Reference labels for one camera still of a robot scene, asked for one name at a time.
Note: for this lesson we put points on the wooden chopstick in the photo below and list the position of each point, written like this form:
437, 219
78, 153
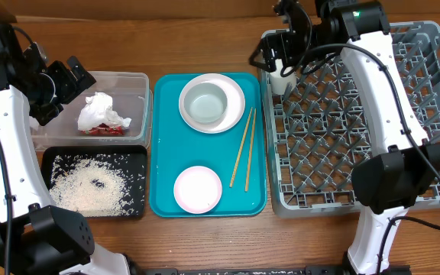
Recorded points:
240, 149
247, 182

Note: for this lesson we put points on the grey dishwasher rack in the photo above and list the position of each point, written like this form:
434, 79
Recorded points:
317, 132

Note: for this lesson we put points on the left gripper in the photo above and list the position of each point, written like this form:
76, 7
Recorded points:
59, 69

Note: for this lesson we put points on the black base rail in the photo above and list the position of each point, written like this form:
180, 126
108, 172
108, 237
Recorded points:
308, 270

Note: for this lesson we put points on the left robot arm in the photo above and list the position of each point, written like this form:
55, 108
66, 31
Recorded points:
37, 236

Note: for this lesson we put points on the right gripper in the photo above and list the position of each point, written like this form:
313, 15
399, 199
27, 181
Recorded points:
270, 43

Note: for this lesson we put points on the small grey bowl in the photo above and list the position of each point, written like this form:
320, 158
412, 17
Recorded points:
205, 103

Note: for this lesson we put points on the pile of rice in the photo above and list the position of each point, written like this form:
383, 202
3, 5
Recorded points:
90, 187

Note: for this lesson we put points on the red snack wrapper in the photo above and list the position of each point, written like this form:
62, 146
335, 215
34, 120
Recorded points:
105, 130

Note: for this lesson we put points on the clear plastic bin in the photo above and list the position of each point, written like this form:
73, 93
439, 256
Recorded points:
132, 98

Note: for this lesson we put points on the white napkin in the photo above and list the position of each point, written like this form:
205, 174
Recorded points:
99, 111

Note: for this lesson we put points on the pink bowl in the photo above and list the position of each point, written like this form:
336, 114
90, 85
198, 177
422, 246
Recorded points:
197, 190

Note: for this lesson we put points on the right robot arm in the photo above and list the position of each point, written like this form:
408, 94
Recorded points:
404, 161

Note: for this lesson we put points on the white round plate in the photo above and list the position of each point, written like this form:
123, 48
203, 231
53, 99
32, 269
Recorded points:
235, 103

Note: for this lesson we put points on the black plastic tray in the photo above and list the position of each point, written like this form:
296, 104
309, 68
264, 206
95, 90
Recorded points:
48, 153

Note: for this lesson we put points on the teal serving tray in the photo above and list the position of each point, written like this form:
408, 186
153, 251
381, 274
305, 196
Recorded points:
175, 146

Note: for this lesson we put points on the white paper cup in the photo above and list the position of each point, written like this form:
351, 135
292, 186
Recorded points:
278, 83

